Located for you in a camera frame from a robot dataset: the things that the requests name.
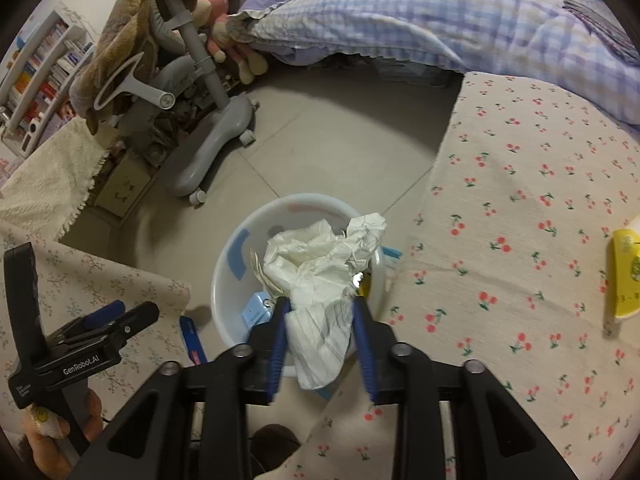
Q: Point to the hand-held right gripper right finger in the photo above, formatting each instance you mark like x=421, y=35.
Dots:
x=364, y=345

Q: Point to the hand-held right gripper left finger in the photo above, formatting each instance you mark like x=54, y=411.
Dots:
x=277, y=345

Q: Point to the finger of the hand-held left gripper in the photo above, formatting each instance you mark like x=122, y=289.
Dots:
x=132, y=320
x=107, y=310

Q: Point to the light blue milk carton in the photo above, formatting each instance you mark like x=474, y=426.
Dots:
x=257, y=312

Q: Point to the white blue-print plastic bucket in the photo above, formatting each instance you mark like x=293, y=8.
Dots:
x=225, y=305

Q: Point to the white paper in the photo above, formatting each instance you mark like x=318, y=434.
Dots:
x=320, y=280

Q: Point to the person's left hand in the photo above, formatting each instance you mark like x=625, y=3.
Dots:
x=47, y=440

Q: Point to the floral beige cloth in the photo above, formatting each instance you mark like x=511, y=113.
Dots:
x=100, y=280

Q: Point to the dark brown object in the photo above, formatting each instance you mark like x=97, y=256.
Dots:
x=272, y=447

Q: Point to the cardboard box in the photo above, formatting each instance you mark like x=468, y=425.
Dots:
x=122, y=187

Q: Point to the cream fringed towel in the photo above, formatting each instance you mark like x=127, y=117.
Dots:
x=45, y=180

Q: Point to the grey wheeled chair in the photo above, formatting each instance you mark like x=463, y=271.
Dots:
x=215, y=130

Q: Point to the cherry print bed sheet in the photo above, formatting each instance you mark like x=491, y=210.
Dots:
x=525, y=210

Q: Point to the white bookshelf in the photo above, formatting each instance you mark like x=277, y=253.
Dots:
x=45, y=70

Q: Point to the rows of colourful books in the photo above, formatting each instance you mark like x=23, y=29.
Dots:
x=55, y=67

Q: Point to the yellow snack packet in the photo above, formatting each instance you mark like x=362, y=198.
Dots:
x=625, y=280

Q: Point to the brown fleece blanket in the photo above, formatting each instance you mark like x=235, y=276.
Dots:
x=130, y=20

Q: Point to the pink plush toy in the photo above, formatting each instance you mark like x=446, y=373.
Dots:
x=220, y=5

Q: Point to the checked lilac blanket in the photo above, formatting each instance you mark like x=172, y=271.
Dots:
x=425, y=10

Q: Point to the folded checked cloth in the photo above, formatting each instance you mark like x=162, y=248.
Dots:
x=605, y=30

